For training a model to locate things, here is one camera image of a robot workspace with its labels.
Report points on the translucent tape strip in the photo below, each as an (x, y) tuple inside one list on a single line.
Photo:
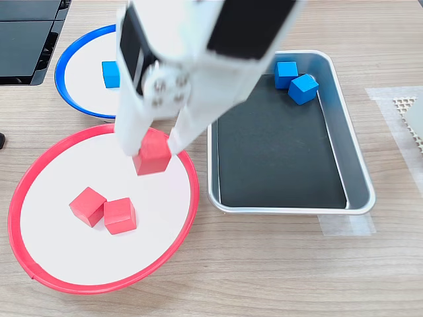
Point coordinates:
[(347, 226)]

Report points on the small black object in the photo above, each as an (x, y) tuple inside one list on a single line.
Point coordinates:
[(2, 140)]

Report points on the small blue cube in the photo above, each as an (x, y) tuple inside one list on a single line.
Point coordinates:
[(110, 74), (285, 71), (302, 89)]

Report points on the black flat device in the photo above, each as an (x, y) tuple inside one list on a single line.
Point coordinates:
[(23, 46)]

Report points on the black tray mat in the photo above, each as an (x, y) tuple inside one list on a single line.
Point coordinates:
[(281, 148)]

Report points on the pale perforated base plate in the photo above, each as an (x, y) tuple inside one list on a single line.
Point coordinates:
[(401, 104)]

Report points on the small red cube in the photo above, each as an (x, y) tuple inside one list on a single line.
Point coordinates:
[(152, 160), (119, 216), (86, 206)]

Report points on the blue-rimmed white plate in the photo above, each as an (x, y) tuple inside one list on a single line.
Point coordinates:
[(82, 82)]

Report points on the red-rimmed white plate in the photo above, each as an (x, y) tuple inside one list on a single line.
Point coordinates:
[(82, 257)]

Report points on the translucent plastic sheet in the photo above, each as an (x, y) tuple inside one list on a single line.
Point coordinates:
[(383, 99)]

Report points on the steel tray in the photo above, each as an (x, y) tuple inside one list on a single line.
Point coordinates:
[(357, 171)]

